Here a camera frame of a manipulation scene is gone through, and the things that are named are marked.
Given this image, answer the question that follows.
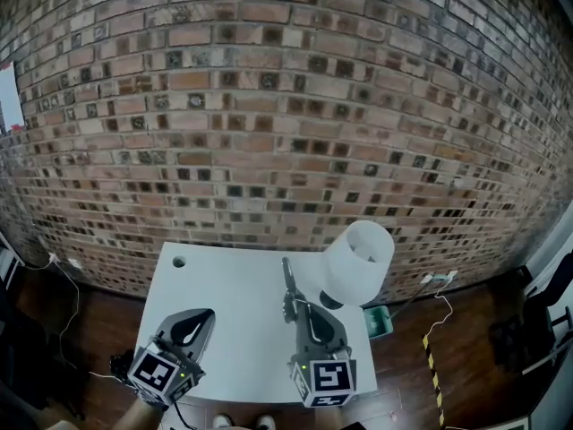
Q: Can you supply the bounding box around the white power adapter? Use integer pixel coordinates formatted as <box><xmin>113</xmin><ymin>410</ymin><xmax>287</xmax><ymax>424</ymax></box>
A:
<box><xmin>423</xmin><ymin>270</ymin><xmax>459</xmax><ymax>286</ymax></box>

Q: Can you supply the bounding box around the white panel with red tape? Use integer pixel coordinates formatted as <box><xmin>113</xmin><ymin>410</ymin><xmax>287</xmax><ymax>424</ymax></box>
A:
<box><xmin>0</xmin><ymin>60</ymin><xmax>26</xmax><ymax>133</ymax></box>

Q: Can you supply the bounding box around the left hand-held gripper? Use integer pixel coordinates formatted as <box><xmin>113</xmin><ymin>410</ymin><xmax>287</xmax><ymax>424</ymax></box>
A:
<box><xmin>127</xmin><ymin>307</ymin><xmax>217</xmax><ymax>409</ymax></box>

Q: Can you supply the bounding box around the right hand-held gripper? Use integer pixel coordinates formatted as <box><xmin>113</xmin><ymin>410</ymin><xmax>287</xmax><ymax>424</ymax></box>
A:
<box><xmin>281</xmin><ymin>288</ymin><xmax>358</xmax><ymax>408</ymax></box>

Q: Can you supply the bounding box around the thin white cable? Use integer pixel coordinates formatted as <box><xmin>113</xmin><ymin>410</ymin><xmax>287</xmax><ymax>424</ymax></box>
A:
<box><xmin>24</xmin><ymin>252</ymin><xmax>132</xmax><ymax>381</ymax></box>
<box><xmin>422</xmin><ymin>278</ymin><xmax>454</xmax><ymax>338</ymax></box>

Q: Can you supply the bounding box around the black office chair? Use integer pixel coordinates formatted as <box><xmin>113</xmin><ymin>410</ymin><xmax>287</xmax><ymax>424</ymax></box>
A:
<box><xmin>488</xmin><ymin>248</ymin><xmax>573</xmax><ymax>378</ymax></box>

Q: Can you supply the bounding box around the yellow black striped tape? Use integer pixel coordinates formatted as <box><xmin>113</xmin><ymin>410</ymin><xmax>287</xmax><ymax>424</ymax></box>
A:
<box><xmin>422</xmin><ymin>333</ymin><xmax>448</xmax><ymax>426</ymax></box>

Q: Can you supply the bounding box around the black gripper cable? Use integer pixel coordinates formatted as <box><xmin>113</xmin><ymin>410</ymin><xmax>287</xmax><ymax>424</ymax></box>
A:
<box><xmin>171</xmin><ymin>399</ymin><xmax>198</xmax><ymax>430</ymax></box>

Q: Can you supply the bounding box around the white table lamp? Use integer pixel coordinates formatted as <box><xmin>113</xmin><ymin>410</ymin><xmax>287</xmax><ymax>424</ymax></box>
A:
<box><xmin>318</xmin><ymin>220</ymin><xmax>396</xmax><ymax>311</ymax></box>

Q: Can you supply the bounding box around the green waste bin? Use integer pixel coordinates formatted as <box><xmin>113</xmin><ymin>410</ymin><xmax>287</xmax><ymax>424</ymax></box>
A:
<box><xmin>363</xmin><ymin>305</ymin><xmax>396</xmax><ymax>340</ymax></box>

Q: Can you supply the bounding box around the person's left forearm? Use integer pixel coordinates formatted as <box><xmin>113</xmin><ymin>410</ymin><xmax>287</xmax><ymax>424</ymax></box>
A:
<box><xmin>110</xmin><ymin>397</ymin><xmax>165</xmax><ymax>430</ymax></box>

